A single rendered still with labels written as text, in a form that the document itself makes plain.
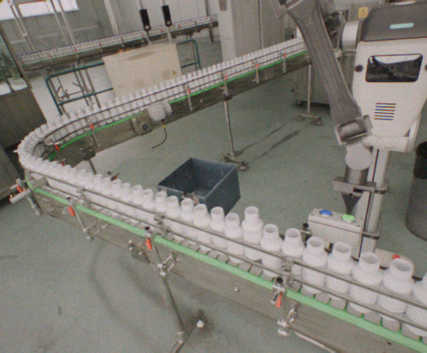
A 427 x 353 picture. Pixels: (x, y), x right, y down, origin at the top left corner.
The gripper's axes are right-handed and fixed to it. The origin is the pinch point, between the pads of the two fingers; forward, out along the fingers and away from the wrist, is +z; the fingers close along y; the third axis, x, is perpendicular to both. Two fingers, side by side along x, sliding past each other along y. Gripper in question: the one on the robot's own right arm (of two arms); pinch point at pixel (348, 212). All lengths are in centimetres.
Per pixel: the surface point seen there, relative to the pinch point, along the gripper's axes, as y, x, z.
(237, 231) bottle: -25.7, -18.1, 6.9
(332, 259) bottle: -0.2, -17.5, 6.5
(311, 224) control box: -8.7, -3.9, 4.9
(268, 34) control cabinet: -290, 589, -181
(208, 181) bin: -82, 48, 18
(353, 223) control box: 1.8, -1.7, 2.2
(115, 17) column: -874, 613, -285
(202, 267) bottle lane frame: -39.5, -15.3, 25.8
